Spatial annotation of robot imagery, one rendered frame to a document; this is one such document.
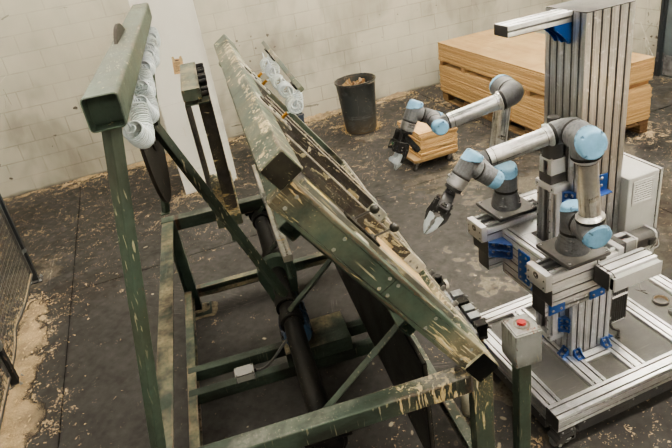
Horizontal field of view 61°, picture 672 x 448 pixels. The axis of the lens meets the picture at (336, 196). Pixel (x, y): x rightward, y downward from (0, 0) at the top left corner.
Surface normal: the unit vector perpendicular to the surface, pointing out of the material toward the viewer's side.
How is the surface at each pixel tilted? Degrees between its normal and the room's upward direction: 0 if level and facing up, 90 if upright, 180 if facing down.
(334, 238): 90
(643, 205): 90
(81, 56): 90
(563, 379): 0
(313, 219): 90
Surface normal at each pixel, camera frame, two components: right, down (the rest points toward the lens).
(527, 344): 0.25, 0.40
